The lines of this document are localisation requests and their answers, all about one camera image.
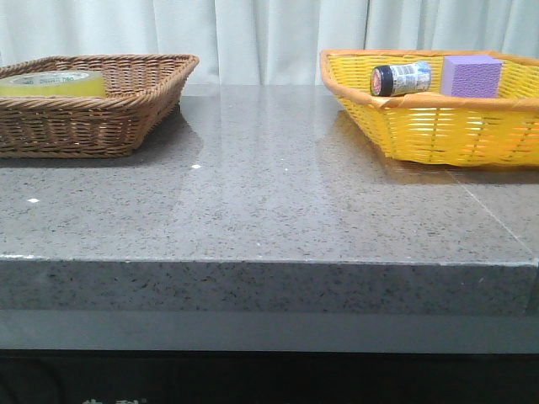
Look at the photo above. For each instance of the yellow packing tape roll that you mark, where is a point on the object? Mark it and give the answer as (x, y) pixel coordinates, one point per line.
(71, 83)

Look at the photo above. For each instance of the white curtain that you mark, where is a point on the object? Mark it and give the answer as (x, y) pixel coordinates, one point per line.
(261, 42)

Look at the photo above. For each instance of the small labelled bottle black cap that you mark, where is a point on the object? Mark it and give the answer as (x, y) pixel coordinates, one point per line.
(400, 79)

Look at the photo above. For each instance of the brown wicker basket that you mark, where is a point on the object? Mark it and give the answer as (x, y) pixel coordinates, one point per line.
(142, 91)

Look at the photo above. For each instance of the yellow woven basket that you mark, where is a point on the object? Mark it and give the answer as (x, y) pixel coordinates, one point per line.
(432, 128)

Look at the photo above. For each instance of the purple foam cube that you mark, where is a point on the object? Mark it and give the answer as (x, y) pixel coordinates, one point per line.
(471, 76)

